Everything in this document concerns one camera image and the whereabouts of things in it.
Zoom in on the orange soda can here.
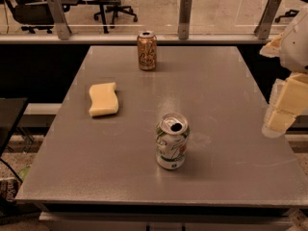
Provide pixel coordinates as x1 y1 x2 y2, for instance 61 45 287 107
137 31 157 70

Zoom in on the black side table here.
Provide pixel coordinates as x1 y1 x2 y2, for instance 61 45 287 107
0 97 28 156

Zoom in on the black office chair left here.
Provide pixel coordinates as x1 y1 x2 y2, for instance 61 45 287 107
4 0 54 34

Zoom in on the left metal glass bracket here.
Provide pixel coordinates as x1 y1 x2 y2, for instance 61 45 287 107
46 0 71 40

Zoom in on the yellow wavy sponge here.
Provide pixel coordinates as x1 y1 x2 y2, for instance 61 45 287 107
89 82 118 117

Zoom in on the snack bag on floor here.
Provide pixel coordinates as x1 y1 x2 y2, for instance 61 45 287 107
0 166 31 204

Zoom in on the black office chair middle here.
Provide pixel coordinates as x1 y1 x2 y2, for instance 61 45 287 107
92 0 139 26

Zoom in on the glass barrier panel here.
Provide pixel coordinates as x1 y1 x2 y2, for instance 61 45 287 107
0 0 308 36

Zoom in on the right metal glass bracket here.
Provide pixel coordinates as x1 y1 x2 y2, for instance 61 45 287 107
254 0 282 39

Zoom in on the white green soda can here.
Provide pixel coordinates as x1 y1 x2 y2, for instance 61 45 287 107
156 113 190 170

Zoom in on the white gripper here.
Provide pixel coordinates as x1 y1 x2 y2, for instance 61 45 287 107
260 6 308 138

